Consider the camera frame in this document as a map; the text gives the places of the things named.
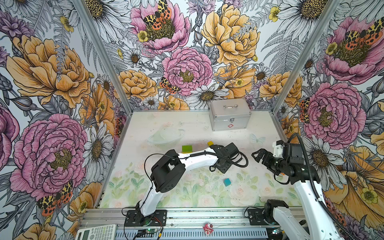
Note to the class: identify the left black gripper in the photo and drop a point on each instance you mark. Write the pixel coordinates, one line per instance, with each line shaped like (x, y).
(224, 169)

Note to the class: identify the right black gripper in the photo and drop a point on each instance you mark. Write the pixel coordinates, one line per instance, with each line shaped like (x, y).
(262, 152)

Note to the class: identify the teal cube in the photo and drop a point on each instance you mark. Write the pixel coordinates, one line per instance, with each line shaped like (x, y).
(227, 182)

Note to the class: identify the green rectangular block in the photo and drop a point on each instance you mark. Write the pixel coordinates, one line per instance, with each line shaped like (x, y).
(187, 149)

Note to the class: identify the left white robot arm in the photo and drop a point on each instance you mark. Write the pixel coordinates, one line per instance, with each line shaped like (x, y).
(170, 168)

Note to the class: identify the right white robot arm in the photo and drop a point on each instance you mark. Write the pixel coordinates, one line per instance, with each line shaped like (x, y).
(322, 225)

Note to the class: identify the silver metal case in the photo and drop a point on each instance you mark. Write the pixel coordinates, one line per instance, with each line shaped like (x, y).
(229, 114)

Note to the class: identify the pink toy figure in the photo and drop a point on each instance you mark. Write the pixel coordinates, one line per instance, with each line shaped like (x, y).
(208, 229)

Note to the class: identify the white calculator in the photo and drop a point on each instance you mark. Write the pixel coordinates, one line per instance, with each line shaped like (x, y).
(105, 232)

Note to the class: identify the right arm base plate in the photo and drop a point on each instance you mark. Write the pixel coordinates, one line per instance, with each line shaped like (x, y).
(256, 218)

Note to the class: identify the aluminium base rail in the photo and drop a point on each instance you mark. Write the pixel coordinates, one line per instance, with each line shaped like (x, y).
(177, 218)

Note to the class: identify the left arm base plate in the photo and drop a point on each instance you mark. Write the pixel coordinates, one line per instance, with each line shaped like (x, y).
(134, 218)

